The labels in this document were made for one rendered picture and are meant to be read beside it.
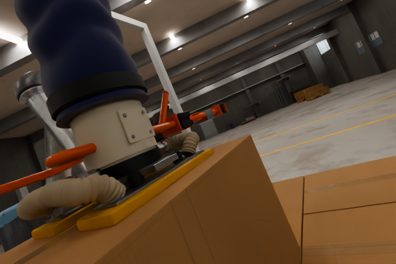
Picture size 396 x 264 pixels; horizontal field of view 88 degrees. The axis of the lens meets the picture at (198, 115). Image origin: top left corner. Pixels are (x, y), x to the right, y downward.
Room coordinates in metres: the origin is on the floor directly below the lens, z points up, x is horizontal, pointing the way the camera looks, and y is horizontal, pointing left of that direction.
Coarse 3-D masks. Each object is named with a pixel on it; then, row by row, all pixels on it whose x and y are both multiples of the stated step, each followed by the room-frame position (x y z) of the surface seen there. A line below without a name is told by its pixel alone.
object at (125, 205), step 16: (176, 160) 0.51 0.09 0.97; (192, 160) 0.49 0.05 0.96; (128, 176) 0.39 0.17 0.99; (160, 176) 0.41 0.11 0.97; (176, 176) 0.42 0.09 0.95; (128, 192) 0.37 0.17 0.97; (144, 192) 0.35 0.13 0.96; (160, 192) 0.38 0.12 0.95; (96, 208) 0.35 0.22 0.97; (112, 208) 0.32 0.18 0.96; (128, 208) 0.32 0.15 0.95; (80, 224) 0.33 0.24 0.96; (96, 224) 0.31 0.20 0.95; (112, 224) 0.29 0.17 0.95
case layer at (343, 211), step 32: (384, 160) 1.01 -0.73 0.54; (288, 192) 1.09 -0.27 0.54; (320, 192) 0.97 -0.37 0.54; (352, 192) 0.87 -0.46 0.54; (384, 192) 0.79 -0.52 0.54; (320, 224) 0.76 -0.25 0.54; (352, 224) 0.70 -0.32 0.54; (384, 224) 0.65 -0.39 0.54; (320, 256) 0.63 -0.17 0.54; (352, 256) 0.59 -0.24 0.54; (384, 256) 0.55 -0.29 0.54
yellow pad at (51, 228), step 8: (144, 176) 0.60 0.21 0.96; (80, 208) 0.45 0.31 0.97; (88, 208) 0.45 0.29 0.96; (64, 216) 0.42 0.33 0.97; (72, 216) 0.42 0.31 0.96; (80, 216) 0.43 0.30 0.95; (48, 224) 0.43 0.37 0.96; (56, 224) 0.39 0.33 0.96; (64, 224) 0.40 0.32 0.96; (72, 224) 0.42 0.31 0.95; (32, 232) 0.43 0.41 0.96; (40, 232) 0.41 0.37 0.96; (48, 232) 0.39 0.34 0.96; (56, 232) 0.39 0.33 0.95
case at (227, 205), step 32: (224, 160) 0.47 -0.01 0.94; (256, 160) 0.63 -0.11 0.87; (192, 192) 0.35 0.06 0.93; (224, 192) 0.43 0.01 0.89; (256, 192) 0.55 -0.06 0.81; (128, 224) 0.27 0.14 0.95; (160, 224) 0.28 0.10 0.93; (192, 224) 0.33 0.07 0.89; (224, 224) 0.39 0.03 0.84; (256, 224) 0.49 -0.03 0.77; (288, 224) 0.66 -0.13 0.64; (0, 256) 0.41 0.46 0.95; (32, 256) 0.31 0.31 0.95; (64, 256) 0.25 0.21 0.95; (96, 256) 0.21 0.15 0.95; (128, 256) 0.23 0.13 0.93; (160, 256) 0.26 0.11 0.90; (192, 256) 0.30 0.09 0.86; (224, 256) 0.36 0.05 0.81; (256, 256) 0.45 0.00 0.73; (288, 256) 0.58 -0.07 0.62
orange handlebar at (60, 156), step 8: (216, 112) 0.96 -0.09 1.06; (160, 128) 0.61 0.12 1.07; (168, 128) 0.65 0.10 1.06; (88, 144) 0.42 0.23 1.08; (64, 152) 0.38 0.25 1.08; (72, 152) 0.39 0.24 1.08; (80, 152) 0.40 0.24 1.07; (88, 152) 0.41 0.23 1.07; (48, 160) 0.37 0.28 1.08; (56, 160) 0.37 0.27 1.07; (64, 160) 0.37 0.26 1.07; (72, 160) 0.42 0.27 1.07; (80, 160) 0.51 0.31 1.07; (56, 168) 0.57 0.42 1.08; (64, 168) 0.55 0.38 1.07; (32, 176) 0.55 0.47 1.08; (40, 176) 0.56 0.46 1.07; (48, 176) 0.58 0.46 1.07; (8, 184) 0.51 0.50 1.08; (16, 184) 0.52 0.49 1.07; (24, 184) 0.53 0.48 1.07; (0, 192) 0.49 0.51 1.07
